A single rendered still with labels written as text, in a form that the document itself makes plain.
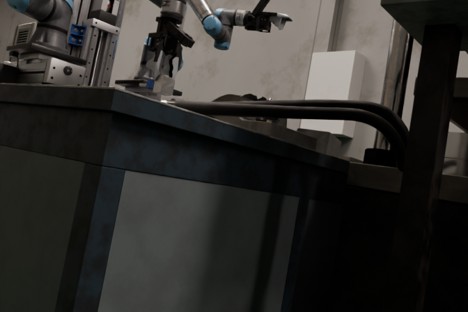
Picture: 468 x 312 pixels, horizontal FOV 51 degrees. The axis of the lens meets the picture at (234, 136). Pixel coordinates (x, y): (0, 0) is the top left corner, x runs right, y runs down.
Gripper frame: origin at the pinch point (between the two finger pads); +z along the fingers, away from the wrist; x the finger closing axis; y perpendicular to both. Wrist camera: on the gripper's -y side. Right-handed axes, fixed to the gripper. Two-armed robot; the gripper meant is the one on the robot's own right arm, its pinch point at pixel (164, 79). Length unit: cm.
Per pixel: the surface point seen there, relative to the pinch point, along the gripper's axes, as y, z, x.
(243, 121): -25.7, 9.6, -9.9
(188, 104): -38.1, 12.0, 25.5
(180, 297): -46, 51, 26
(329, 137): -30, 6, -54
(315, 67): 101, -76, -251
